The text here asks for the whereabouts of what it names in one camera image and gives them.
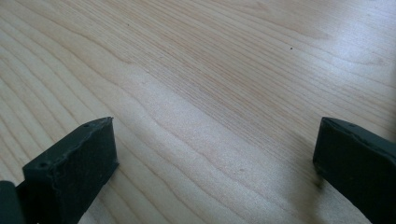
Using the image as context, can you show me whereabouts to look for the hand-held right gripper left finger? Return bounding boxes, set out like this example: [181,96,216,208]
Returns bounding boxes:
[21,117,120,224]

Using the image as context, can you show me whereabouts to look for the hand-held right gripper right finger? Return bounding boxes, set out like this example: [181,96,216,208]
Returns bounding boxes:
[312,117,396,224]

